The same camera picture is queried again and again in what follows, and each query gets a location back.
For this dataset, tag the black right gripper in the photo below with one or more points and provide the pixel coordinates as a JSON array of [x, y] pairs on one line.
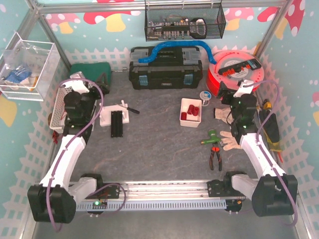
[[225, 93]]

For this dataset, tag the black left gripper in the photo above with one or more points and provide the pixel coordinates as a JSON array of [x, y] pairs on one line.
[[100, 84]]

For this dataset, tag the large red spring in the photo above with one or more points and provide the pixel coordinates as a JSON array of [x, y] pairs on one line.
[[196, 111]]

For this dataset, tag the white peg fixture base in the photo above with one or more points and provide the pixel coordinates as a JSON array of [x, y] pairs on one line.
[[105, 114]]

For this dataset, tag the black handled screwdriver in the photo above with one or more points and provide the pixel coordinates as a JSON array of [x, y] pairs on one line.
[[130, 109]]

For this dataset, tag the black rectangular plate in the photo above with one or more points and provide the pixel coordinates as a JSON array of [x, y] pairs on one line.
[[116, 124]]

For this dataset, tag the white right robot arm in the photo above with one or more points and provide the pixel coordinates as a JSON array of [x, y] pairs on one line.
[[274, 192]]

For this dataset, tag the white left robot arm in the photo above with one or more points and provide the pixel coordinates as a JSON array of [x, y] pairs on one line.
[[54, 200]]

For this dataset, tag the red spring middle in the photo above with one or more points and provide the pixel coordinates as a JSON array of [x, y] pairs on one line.
[[190, 109]]

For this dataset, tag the white spring box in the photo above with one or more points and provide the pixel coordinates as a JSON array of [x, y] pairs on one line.
[[191, 121]]

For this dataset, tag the red spring left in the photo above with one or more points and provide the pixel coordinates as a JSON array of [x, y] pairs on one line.
[[183, 116]]

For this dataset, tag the green plastic case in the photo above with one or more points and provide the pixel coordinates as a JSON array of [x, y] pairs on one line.
[[93, 71]]

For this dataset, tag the upper white work glove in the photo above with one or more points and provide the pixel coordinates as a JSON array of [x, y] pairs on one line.
[[222, 114]]

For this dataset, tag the white work glove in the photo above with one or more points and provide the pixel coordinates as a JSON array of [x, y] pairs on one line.
[[229, 141], [222, 114]]

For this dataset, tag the red filament spool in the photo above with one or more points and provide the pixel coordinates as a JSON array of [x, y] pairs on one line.
[[226, 58]]

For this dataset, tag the green hand tool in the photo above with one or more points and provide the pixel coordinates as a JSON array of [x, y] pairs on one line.
[[213, 138]]

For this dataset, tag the black power strip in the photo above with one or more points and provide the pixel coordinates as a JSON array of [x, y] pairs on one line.
[[252, 64]]

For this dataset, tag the yellow black tool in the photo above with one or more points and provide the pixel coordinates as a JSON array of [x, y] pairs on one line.
[[266, 105]]

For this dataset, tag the lower white work glove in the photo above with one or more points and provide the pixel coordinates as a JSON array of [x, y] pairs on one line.
[[229, 141]]

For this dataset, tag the black toolbox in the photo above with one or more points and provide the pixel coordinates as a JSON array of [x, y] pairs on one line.
[[173, 68]]

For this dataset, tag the black yellow rubber glove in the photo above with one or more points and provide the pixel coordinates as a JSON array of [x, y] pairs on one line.
[[272, 134]]

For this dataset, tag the white perforated basket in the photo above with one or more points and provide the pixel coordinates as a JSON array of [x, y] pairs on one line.
[[58, 114]]

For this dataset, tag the clear acrylic box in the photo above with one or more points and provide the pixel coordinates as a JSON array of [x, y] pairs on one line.
[[42, 58]]

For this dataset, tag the blue white glove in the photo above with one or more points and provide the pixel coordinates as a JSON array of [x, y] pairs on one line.
[[19, 75]]

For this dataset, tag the solder wire spool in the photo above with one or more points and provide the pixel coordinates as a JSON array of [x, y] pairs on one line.
[[205, 97]]

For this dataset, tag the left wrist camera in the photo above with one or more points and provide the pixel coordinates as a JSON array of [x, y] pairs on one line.
[[75, 84]]

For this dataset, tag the black wire mesh basket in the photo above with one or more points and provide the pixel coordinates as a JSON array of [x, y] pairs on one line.
[[184, 22]]

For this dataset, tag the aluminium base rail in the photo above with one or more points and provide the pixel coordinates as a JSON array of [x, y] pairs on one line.
[[162, 189]]

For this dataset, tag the grey slotted cable duct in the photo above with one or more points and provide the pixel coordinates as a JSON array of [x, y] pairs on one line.
[[162, 205]]

